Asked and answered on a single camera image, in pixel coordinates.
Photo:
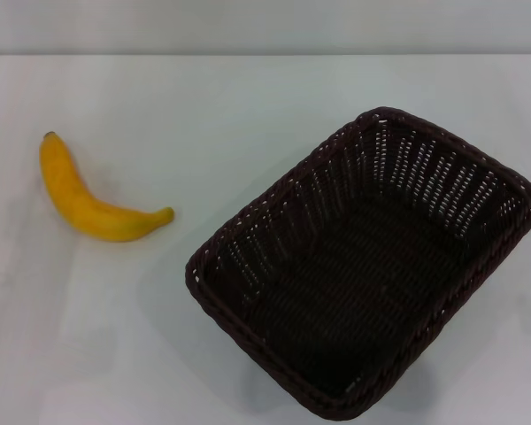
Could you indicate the dark brown woven basket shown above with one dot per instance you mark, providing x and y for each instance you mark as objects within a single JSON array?
[{"x": 358, "y": 283}]

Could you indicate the yellow banana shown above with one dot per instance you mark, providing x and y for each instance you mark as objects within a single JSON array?
[{"x": 75, "y": 199}]

